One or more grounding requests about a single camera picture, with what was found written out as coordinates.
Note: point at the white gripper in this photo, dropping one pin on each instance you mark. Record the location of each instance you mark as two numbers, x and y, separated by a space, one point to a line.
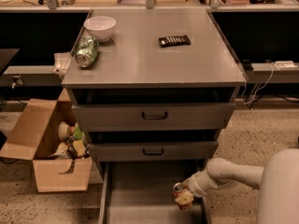
196 185

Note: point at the red coke can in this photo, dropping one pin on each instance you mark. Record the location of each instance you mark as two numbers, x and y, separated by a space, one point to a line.
182 197

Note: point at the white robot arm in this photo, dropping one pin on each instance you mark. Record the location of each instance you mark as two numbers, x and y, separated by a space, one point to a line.
277 183

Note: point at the grey bottom drawer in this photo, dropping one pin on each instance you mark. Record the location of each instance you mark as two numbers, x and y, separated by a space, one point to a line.
141 192

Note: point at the grey drawer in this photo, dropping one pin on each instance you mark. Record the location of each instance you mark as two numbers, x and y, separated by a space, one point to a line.
141 192
165 151
152 117

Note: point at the grey middle drawer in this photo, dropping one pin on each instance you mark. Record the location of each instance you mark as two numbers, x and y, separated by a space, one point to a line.
165 151

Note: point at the grey top drawer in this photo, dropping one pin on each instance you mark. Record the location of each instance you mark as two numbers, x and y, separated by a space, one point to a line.
152 117

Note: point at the grey drawer cabinet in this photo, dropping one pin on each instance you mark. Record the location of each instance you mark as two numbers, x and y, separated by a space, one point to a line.
133 69

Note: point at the green soda can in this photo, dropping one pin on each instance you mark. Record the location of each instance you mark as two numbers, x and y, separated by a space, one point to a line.
87 51

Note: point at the green item in box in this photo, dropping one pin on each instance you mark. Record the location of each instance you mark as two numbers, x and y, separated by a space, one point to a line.
78 133

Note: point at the white cup in box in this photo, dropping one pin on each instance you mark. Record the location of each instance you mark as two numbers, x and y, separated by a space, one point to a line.
65 131

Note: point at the black chocolate bar packet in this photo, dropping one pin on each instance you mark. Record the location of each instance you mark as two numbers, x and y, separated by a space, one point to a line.
170 41

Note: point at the white power strip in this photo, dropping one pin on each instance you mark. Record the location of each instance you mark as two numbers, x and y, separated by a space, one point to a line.
285 65

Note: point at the cardboard box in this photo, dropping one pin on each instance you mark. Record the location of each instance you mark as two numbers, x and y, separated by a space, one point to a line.
35 138

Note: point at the white bowl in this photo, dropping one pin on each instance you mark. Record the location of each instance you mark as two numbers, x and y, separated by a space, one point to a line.
100 27

